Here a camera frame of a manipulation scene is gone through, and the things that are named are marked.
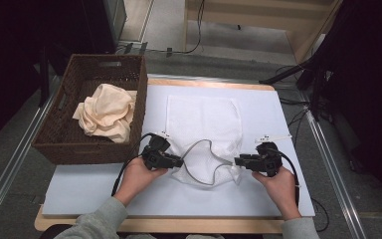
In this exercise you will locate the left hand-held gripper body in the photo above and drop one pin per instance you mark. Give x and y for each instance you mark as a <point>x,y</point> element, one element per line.
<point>155,156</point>

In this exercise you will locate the metal floor rail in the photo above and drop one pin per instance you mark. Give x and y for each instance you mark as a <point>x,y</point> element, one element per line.
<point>13,149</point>
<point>331,172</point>

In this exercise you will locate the light wooden shelf unit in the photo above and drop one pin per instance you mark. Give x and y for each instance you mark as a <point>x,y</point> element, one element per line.
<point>245,18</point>

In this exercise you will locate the cream cloth garment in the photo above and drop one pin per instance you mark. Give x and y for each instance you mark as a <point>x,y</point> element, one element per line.
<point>106,109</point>

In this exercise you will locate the white table mat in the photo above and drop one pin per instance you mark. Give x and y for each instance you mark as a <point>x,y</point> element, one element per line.
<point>96,186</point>

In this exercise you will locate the light wooden table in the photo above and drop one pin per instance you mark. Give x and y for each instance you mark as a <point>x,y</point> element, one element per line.
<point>179,225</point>

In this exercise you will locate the grey cabinet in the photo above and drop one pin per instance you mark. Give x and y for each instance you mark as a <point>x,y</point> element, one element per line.
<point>117,16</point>

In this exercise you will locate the white mesh laundry bag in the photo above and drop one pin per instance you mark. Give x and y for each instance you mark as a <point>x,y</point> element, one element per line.
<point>205,116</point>

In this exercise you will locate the black stand leg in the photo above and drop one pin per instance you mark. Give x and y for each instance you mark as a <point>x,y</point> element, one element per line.
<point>44,79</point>

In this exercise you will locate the brown wicker basket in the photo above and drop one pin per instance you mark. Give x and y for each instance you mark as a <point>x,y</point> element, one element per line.
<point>79,66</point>

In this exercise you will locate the dark curtain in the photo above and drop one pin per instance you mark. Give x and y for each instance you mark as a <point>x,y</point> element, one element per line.
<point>13,49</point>
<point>371,83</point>

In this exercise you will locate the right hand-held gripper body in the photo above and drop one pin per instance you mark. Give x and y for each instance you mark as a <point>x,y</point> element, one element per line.
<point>270,161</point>

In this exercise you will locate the person's left hand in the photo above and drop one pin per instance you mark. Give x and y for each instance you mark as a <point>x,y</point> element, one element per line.
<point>136,179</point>

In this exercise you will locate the black stand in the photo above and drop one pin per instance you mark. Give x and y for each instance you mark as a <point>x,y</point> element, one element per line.
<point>288,74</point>

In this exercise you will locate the person's right hand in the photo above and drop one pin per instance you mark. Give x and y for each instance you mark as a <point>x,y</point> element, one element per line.
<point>283,189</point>

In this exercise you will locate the person's grey clothing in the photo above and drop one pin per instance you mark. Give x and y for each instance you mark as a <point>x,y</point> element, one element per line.
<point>199,237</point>

